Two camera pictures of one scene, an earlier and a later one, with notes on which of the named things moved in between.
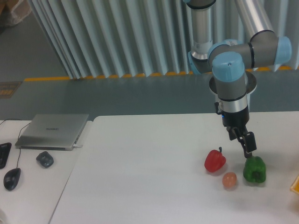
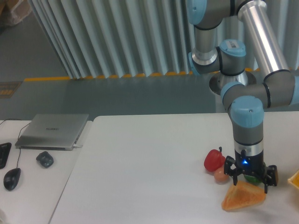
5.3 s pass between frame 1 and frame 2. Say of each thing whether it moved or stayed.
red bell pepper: stayed
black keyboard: stayed
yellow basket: moved
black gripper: moved
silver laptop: stayed
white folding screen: stayed
